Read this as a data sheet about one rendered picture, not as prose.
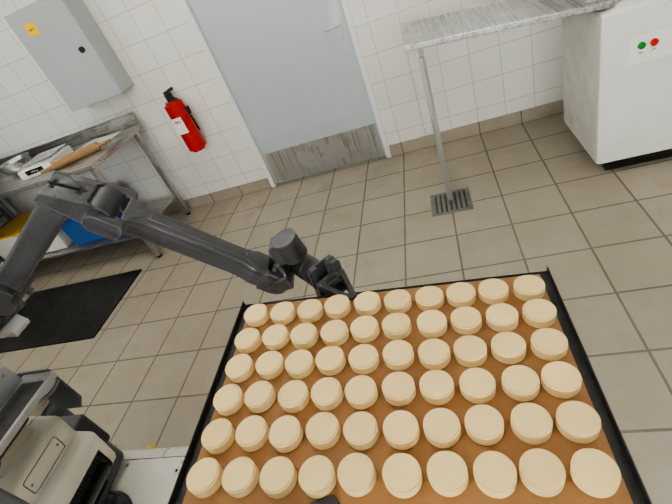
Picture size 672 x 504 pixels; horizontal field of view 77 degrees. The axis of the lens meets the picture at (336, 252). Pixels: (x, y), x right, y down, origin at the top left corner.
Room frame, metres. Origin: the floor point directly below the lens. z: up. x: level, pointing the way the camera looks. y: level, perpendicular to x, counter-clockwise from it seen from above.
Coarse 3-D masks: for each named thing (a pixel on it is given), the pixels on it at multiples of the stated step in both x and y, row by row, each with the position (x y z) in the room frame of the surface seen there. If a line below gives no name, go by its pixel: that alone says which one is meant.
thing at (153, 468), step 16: (160, 448) 1.08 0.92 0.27; (176, 448) 1.04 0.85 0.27; (128, 464) 1.06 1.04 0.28; (144, 464) 1.03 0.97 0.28; (160, 464) 1.00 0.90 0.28; (176, 464) 0.97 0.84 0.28; (128, 480) 0.99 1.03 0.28; (144, 480) 0.96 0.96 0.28; (160, 480) 0.93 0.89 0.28; (128, 496) 0.92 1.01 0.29; (144, 496) 0.90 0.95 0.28; (160, 496) 0.87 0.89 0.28
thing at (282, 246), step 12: (288, 228) 0.79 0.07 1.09; (276, 240) 0.78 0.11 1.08; (288, 240) 0.76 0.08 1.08; (300, 240) 0.77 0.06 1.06; (276, 252) 0.76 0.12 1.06; (288, 252) 0.75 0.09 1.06; (300, 252) 0.75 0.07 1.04; (288, 264) 0.76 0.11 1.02; (288, 276) 0.77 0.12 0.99; (276, 288) 0.76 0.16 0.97; (288, 288) 0.76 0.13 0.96
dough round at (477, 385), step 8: (472, 368) 0.37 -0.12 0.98; (480, 368) 0.37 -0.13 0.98; (464, 376) 0.36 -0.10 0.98; (472, 376) 0.36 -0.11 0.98; (480, 376) 0.36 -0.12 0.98; (488, 376) 0.35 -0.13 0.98; (464, 384) 0.35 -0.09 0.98; (472, 384) 0.35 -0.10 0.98; (480, 384) 0.34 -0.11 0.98; (488, 384) 0.34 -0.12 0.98; (464, 392) 0.34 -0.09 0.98; (472, 392) 0.34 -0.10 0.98; (480, 392) 0.33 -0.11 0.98; (488, 392) 0.33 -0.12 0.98; (472, 400) 0.33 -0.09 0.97; (480, 400) 0.33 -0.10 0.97; (488, 400) 0.33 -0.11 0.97
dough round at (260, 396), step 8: (256, 384) 0.49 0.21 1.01; (264, 384) 0.48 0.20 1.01; (248, 392) 0.48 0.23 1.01; (256, 392) 0.47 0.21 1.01; (264, 392) 0.47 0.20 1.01; (272, 392) 0.46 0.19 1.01; (248, 400) 0.46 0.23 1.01; (256, 400) 0.46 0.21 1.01; (264, 400) 0.45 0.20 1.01; (272, 400) 0.45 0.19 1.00; (256, 408) 0.45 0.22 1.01; (264, 408) 0.45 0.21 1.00
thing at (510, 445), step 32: (416, 288) 0.59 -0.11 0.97; (512, 288) 0.51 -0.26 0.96; (320, 320) 0.60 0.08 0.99; (352, 320) 0.57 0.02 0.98; (416, 320) 0.51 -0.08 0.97; (448, 320) 0.49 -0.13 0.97; (256, 352) 0.58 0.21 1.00; (288, 352) 0.55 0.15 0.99; (416, 352) 0.45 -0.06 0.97; (224, 384) 0.53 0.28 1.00; (416, 384) 0.39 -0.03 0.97; (224, 416) 0.47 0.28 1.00; (384, 416) 0.36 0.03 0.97; (416, 416) 0.35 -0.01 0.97; (352, 448) 0.34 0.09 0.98; (384, 448) 0.32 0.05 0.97; (416, 448) 0.30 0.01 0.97; (448, 448) 0.29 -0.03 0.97; (480, 448) 0.27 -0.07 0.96; (512, 448) 0.26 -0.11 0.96; (544, 448) 0.24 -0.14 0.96; (576, 448) 0.23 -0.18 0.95; (608, 448) 0.22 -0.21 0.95
